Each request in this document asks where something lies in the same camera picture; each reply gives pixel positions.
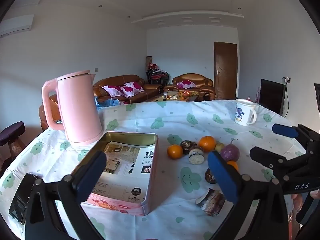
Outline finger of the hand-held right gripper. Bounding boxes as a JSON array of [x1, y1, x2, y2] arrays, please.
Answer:
[[250, 146, 313, 174], [272, 123, 320, 153]]

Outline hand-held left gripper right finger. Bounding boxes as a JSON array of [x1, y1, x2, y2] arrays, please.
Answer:
[[207, 150, 289, 240]]

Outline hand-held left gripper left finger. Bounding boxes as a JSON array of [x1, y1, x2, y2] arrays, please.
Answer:
[[25, 150, 108, 240]]

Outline dark brown round fruit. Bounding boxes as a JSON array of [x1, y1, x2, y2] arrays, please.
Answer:
[[179, 140, 198, 155], [204, 167, 220, 184]]

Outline small tangerine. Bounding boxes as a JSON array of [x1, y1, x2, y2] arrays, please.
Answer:
[[226, 160, 239, 173]]

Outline purple passion fruit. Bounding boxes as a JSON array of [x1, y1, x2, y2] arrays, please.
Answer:
[[220, 138, 240, 162]]

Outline orange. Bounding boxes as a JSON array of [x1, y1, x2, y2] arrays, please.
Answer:
[[167, 144, 184, 160], [198, 135, 216, 152]]

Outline pink metal tin box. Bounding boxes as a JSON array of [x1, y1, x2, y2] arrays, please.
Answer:
[[71, 131, 159, 217]]

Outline person's right hand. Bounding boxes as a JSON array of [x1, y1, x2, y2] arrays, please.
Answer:
[[291, 193, 303, 213]]

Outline black television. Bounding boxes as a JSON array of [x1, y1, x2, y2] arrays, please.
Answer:
[[259, 79, 287, 117]]

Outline printed paper sheet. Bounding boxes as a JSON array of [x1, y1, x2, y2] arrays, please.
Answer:
[[89, 140, 155, 203]]

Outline white printed mug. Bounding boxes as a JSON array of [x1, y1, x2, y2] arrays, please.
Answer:
[[234, 99, 257, 126]]

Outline pink electric kettle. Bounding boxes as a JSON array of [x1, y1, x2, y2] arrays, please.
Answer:
[[41, 70, 103, 145]]

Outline blue checked cloth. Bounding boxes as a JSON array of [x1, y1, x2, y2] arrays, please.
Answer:
[[95, 97, 122, 108]]

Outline brown leather chair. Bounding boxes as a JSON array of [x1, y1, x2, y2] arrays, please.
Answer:
[[39, 94, 65, 131]]

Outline cloud print tablecloth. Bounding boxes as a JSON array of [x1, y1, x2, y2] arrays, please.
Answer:
[[0, 99, 310, 240]]

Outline black smartphone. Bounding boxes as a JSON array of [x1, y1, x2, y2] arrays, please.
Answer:
[[9, 172, 42, 225]]

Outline floral pillow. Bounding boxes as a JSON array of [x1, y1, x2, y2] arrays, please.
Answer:
[[120, 81, 145, 97], [102, 85, 125, 98], [176, 80, 197, 89]]

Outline brown wooden door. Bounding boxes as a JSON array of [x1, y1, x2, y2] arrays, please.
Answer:
[[213, 41, 238, 100]]

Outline dark cushioned stool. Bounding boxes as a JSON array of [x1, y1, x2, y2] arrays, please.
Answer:
[[0, 121, 26, 160]]

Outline coffee table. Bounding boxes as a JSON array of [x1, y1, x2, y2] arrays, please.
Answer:
[[144, 91, 200, 103]]

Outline brown leather sofa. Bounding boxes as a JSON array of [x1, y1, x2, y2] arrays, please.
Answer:
[[93, 74, 164, 105]]

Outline brown leather armchair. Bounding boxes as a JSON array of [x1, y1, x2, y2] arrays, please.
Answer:
[[164, 73, 216, 102]]

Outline stacked dark chairs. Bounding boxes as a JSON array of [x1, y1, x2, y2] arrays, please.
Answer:
[[146, 69, 170, 85]]

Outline white air conditioner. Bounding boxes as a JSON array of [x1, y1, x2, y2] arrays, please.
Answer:
[[0, 14, 35, 38]]

